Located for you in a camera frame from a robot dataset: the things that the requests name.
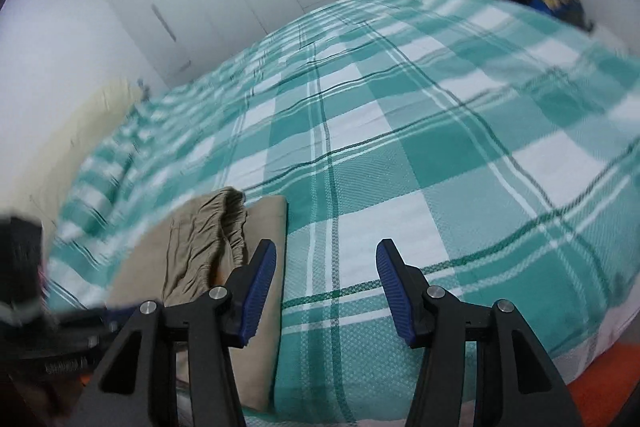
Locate beige khaki pants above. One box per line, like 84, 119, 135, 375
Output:
105, 187, 288, 413

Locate orange patterned rug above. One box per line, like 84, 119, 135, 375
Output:
568, 341, 640, 426

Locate cream padded headboard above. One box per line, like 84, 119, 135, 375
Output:
1, 79, 144, 223

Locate teal white plaid bedspread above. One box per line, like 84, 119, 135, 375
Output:
46, 0, 639, 426

